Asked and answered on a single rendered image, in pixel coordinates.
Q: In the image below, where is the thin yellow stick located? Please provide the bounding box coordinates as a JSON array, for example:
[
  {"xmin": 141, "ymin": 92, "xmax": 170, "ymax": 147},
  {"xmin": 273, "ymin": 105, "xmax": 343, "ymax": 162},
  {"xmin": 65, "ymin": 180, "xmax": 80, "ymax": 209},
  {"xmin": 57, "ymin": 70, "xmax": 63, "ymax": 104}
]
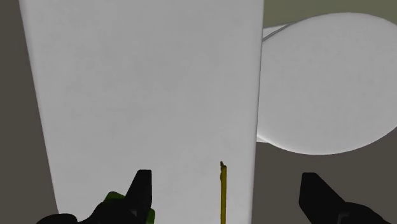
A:
[{"xmin": 219, "ymin": 160, "xmax": 228, "ymax": 224}]

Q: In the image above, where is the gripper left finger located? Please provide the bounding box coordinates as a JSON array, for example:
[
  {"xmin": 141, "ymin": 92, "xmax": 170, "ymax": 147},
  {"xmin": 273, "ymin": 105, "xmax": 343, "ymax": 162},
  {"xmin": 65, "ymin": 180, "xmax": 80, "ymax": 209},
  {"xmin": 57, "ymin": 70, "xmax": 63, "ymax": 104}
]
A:
[{"xmin": 36, "ymin": 169, "xmax": 153, "ymax": 224}]

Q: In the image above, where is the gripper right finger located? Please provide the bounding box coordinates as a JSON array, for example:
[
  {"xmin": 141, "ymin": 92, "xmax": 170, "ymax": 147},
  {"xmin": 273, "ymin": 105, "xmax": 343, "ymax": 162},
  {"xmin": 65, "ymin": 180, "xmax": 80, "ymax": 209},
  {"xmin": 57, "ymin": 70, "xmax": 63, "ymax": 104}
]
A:
[{"xmin": 298, "ymin": 172, "xmax": 392, "ymax": 224}]

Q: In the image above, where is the green object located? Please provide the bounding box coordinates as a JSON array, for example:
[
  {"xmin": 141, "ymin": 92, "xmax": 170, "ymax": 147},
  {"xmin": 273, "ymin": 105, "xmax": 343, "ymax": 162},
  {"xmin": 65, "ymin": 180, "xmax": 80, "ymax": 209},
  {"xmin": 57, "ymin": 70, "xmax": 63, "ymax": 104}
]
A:
[{"xmin": 104, "ymin": 191, "xmax": 156, "ymax": 224}]

